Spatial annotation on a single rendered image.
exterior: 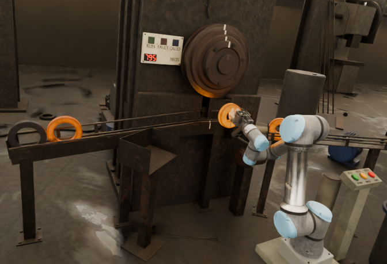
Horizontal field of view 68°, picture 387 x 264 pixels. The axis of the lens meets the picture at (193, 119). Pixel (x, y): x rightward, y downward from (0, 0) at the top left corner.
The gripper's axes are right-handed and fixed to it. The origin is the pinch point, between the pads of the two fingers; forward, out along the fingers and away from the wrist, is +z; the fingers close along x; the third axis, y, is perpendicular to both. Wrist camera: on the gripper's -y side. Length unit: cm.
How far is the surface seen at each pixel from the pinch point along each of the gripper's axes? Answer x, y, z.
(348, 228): -64, -42, -67
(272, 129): -42.2, -16.1, 2.2
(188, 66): 22.7, 17.1, 25.9
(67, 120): 90, -17, 19
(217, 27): 6, 41, 32
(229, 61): -0.5, 25.3, 18.5
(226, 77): -1.1, 15.1, 17.6
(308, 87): -235, -52, 146
